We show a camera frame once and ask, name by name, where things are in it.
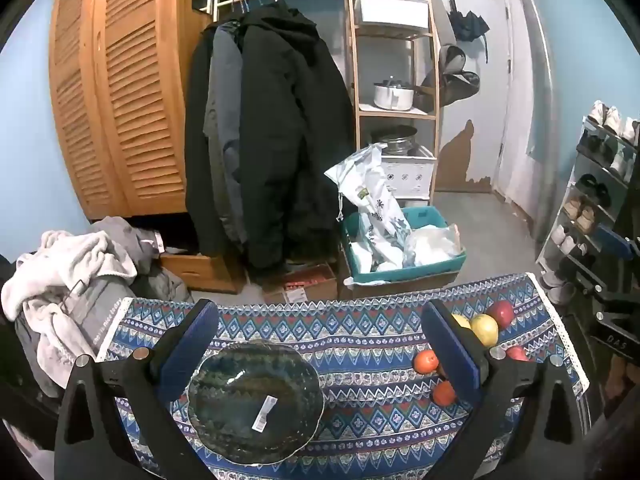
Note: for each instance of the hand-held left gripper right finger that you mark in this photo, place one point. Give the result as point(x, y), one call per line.
point(450, 347)

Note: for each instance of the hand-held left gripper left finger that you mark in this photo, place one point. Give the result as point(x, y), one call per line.
point(197, 340)

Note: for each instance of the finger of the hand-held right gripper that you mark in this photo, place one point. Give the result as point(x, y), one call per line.
point(617, 245)

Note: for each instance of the yellow green mango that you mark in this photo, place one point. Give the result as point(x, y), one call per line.
point(461, 321)
point(485, 330)

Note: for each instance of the orange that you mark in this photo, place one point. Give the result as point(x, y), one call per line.
point(444, 394)

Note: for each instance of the dark red apple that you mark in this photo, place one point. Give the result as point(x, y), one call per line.
point(502, 314)

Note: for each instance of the dark green glass plate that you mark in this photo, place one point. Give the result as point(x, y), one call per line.
point(240, 390)

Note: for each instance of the small red apple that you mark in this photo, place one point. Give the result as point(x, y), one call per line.
point(516, 353)

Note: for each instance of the shoe rack with shoes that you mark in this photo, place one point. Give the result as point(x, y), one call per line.
point(585, 217)

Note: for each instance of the wooden drawer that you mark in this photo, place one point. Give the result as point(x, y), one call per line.
point(195, 267)

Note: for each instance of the large cardboard box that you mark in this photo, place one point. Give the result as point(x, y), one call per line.
point(395, 288)

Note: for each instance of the teal plastic bin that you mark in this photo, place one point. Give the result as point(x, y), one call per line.
point(400, 275)

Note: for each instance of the blue patterned tablecloth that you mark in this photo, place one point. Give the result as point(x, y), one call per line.
point(360, 340)

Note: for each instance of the clear plastic bag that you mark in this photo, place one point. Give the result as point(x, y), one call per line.
point(432, 245)

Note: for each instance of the grey printed cloth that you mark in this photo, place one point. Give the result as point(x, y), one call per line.
point(95, 305)

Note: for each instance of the cardboard box with red label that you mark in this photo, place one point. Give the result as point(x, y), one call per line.
point(305, 285)

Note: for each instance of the grey vertical pipe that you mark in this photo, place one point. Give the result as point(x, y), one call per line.
point(542, 110)

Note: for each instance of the white fleece blanket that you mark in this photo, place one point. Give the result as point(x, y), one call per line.
point(55, 280)

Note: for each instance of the white printed plastic bag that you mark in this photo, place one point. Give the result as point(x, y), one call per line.
point(372, 200)

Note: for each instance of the white patterned box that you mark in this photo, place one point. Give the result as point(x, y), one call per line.
point(412, 177)

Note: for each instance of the steel pot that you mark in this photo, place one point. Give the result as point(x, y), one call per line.
point(395, 141)

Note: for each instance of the black hooded coat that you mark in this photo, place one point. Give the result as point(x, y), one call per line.
point(285, 135)

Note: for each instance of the dark hanging bag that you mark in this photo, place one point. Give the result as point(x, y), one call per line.
point(455, 85)

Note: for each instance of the grey jacket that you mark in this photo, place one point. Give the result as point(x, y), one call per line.
point(222, 110)

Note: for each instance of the wooden louvered wardrobe door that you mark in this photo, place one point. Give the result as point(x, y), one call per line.
point(125, 110)

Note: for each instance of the white pot with lid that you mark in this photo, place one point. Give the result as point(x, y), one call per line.
point(392, 96)

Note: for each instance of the black umbrella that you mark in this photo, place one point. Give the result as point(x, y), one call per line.
point(465, 22)

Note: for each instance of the wooden shelf rack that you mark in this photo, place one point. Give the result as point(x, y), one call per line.
point(352, 85)

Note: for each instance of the white storage bin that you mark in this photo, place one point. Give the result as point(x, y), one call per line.
point(390, 10)

